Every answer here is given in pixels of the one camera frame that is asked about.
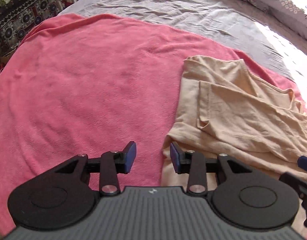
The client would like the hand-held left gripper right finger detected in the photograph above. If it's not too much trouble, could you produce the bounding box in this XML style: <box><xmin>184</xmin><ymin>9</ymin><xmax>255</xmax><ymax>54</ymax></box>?
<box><xmin>170</xmin><ymin>142</ymin><xmax>254</xmax><ymax>196</ymax></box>

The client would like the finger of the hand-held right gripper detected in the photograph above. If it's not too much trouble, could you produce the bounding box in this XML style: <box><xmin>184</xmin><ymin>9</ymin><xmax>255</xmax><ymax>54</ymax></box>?
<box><xmin>297</xmin><ymin>155</ymin><xmax>307</xmax><ymax>174</ymax></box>
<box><xmin>278</xmin><ymin>172</ymin><xmax>307</xmax><ymax>199</ymax></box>

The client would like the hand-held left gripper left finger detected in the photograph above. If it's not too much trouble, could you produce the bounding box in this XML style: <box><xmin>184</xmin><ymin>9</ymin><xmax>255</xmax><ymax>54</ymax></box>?
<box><xmin>54</xmin><ymin>141</ymin><xmax>137</xmax><ymax>196</ymax></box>

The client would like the patterned cloth-covered cabinet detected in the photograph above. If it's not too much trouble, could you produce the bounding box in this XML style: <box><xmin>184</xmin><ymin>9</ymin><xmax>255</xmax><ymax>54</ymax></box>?
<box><xmin>0</xmin><ymin>0</ymin><xmax>63</xmax><ymax>53</ymax></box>

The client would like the lavender floral duvet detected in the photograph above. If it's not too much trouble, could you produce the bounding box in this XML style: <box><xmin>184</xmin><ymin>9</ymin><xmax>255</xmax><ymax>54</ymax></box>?
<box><xmin>233</xmin><ymin>0</ymin><xmax>307</xmax><ymax>44</ymax></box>

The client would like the pink towel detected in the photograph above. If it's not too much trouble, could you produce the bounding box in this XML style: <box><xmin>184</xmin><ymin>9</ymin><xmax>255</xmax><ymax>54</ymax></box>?
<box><xmin>0</xmin><ymin>12</ymin><xmax>306</xmax><ymax>233</ymax></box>

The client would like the lavender bed sheet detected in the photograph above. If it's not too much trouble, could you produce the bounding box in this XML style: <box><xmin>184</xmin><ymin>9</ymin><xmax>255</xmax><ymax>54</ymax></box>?
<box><xmin>57</xmin><ymin>0</ymin><xmax>307</xmax><ymax>80</ymax></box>

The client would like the beige long-sleeve shirt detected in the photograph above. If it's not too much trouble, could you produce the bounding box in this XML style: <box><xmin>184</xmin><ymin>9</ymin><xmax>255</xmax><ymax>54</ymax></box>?
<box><xmin>160</xmin><ymin>55</ymin><xmax>307</xmax><ymax>187</ymax></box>

